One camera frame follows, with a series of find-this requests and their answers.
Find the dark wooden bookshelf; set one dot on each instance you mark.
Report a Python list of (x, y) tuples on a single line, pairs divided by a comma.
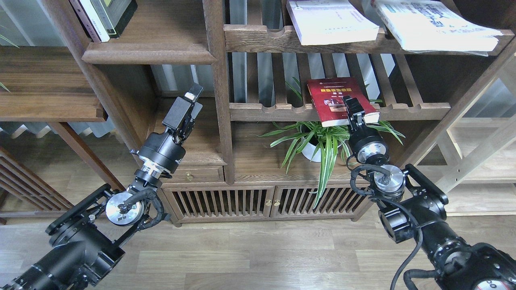
[(428, 88)]

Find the white book Chinese title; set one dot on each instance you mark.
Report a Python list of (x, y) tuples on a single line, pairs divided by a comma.
[(425, 25)]

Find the dark green black book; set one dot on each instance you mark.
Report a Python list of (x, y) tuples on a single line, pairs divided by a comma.
[(115, 14)]

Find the white plant pot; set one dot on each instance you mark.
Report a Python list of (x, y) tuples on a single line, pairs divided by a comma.
[(310, 151)]

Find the light wooden shelf frame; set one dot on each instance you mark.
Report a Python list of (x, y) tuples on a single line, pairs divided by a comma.
[(479, 152)]

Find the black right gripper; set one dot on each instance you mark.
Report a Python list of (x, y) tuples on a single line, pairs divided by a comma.
[(366, 143)]

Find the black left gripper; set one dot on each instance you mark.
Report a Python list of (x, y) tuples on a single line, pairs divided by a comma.
[(162, 153)]

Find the white spine book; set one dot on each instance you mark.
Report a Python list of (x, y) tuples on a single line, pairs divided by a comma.
[(95, 20)]

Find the red cover book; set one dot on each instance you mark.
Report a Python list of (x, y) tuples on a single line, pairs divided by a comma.
[(328, 96)]

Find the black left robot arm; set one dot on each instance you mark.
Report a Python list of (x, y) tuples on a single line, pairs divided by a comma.
[(87, 240)]

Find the green spider plant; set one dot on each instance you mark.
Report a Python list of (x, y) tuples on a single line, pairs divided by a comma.
[(333, 141)]

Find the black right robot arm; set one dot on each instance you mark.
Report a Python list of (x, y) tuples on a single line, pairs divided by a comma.
[(411, 206)]

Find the pale purple white book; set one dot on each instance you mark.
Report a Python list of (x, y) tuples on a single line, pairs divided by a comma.
[(325, 22)]

